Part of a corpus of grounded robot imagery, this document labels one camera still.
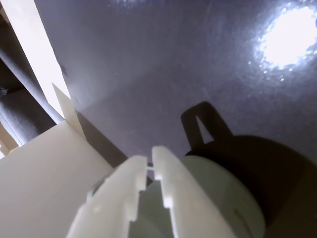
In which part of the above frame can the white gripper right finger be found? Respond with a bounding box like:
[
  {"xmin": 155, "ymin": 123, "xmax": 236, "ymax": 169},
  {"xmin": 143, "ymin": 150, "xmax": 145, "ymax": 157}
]
[{"xmin": 151, "ymin": 146, "xmax": 236, "ymax": 238}]

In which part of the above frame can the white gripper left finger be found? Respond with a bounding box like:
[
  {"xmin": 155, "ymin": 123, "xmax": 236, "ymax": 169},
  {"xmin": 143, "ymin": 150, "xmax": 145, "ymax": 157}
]
[{"xmin": 65, "ymin": 155, "xmax": 147, "ymax": 238}]

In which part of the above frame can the pale green metal-rimmed mug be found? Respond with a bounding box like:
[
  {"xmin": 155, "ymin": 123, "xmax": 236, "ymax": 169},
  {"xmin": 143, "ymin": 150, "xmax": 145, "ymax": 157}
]
[{"xmin": 86, "ymin": 155, "xmax": 267, "ymax": 238}]

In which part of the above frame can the white partition board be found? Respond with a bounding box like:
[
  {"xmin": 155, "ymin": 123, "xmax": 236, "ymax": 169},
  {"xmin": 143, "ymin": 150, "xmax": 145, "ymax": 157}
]
[{"xmin": 0, "ymin": 0, "xmax": 117, "ymax": 238}]

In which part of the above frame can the black table mat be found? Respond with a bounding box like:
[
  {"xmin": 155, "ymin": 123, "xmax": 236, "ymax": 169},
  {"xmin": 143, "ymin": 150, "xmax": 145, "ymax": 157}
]
[{"xmin": 33, "ymin": 0, "xmax": 317, "ymax": 238}]

